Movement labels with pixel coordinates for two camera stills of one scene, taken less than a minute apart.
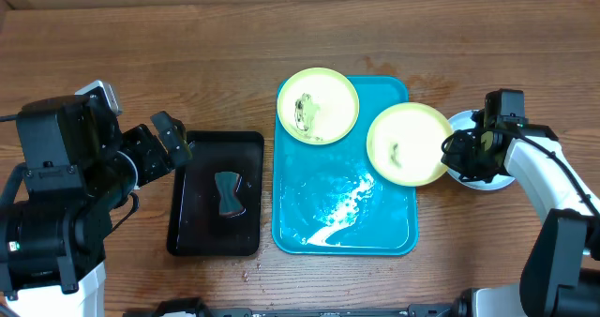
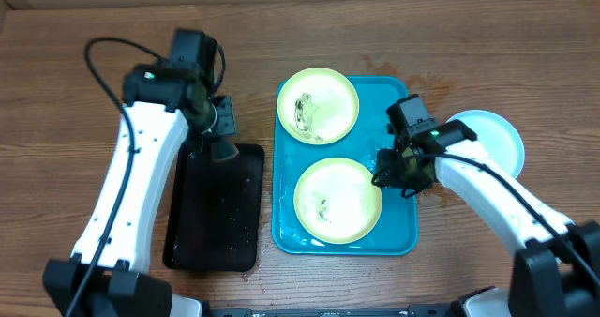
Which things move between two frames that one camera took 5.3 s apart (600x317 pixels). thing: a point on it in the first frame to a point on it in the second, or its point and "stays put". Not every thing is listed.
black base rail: x=463 y=307 stays put
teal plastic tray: x=328 y=198 stays put
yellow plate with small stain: x=404 y=143 to x=337 y=201
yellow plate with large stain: x=318 y=106 stays put
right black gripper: x=453 y=159 to x=389 y=179
